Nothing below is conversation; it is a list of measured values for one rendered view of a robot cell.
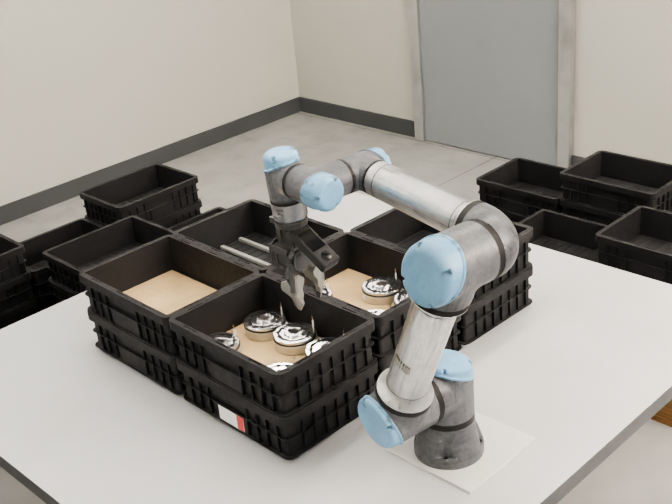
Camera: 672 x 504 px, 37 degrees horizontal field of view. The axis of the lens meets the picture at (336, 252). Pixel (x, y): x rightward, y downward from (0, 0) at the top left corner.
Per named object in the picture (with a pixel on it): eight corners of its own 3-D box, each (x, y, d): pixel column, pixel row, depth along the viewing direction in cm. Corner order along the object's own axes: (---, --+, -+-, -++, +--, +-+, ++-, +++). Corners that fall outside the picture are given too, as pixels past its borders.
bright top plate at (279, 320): (293, 319, 242) (293, 317, 242) (261, 336, 237) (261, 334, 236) (267, 307, 249) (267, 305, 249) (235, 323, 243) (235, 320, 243)
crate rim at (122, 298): (263, 280, 252) (262, 271, 251) (166, 327, 234) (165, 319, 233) (170, 240, 279) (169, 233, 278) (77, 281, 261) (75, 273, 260)
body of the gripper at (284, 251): (296, 253, 223) (287, 204, 217) (323, 263, 217) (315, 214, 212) (271, 267, 219) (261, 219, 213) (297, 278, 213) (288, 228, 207)
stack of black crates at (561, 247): (633, 316, 368) (637, 233, 354) (589, 350, 350) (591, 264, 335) (542, 287, 395) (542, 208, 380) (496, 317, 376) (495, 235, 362)
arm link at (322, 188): (357, 166, 198) (323, 153, 206) (313, 182, 192) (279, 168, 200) (360, 202, 202) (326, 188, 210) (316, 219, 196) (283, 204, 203)
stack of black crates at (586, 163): (686, 275, 393) (694, 168, 373) (647, 305, 374) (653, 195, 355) (597, 250, 419) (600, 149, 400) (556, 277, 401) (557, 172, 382)
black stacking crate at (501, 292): (536, 304, 270) (536, 265, 265) (465, 351, 252) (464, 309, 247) (424, 265, 297) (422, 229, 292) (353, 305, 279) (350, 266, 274)
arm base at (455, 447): (498, 450, 214) (498, 412, 210) (444, 479, 207) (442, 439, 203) (453, 420, 226) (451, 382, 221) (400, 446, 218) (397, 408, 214)
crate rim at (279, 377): (378, 328, 225) (377, 319, 224) (279, 386, 207) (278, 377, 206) (263, 280, 252) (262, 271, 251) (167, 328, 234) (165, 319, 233)
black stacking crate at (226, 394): (384, 404, 234) (381, 361, 229) (289, 466, 216) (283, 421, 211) (273, 349, 261) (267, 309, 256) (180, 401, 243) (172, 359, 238)
